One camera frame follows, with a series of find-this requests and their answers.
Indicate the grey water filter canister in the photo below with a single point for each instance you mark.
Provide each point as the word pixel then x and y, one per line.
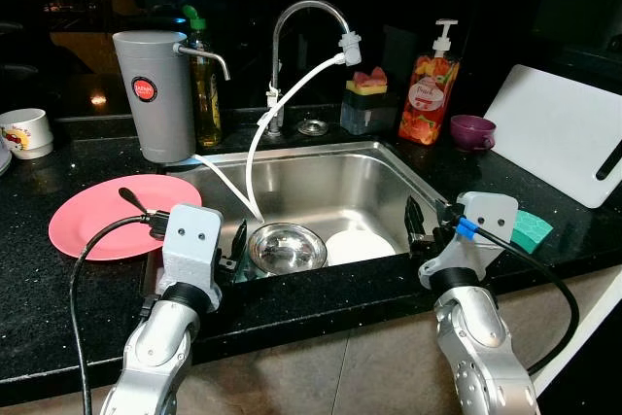
pixel 155 94

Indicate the beige cabinet front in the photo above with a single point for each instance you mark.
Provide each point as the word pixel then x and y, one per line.
pixel 369 366

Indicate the red and yellow sponge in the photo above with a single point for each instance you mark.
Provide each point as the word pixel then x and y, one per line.
pixel 367 82

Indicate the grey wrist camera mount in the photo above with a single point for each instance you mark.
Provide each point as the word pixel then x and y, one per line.
pixel 491 216
pixel 190 240

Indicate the pink round plate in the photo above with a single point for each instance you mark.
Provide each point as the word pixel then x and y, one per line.
pixel 97 225

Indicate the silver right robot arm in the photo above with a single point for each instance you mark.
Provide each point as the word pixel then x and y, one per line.
pixel 476 337

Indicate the white printed mug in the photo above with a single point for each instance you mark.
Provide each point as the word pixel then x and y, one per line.
pixel 24 133

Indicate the orange dish soap pump bottle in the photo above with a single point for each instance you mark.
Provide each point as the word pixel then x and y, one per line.
pixel 430 94

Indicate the stainless steel sink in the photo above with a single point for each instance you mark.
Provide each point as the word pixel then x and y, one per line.
pixel 330 187

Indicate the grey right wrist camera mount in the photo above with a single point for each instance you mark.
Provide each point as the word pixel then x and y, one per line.
pixel 491 216

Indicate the white faucet diverter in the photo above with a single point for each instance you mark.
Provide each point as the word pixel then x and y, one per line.
pixel 350 46

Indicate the white cutting board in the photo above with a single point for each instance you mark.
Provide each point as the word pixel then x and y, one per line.
pixel 559 133

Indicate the steel bowl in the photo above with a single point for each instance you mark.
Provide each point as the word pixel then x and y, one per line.
pixel 287 248

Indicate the white bowl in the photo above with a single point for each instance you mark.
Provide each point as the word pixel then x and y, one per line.
pixel 360 245

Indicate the green capped oil bottle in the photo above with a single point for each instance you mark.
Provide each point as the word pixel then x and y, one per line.
pixel 207 99

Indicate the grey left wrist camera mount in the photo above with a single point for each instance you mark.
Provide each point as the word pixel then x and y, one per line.
pixel 190 240

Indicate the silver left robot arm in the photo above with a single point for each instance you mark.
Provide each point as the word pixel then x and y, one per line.
pixel 160 347

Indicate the purple cup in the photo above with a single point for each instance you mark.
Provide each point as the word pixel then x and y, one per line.
pixel 472 131

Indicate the dark sponge holder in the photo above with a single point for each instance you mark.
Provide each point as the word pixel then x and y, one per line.
pixel 367 116

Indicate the teal plate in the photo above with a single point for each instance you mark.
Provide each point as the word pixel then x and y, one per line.
pixel 241 271

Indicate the teal sponge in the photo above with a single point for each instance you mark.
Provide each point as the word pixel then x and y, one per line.
pixel 530 228

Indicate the round steel drain cap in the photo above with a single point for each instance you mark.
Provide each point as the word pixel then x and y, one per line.
pixel 312 126

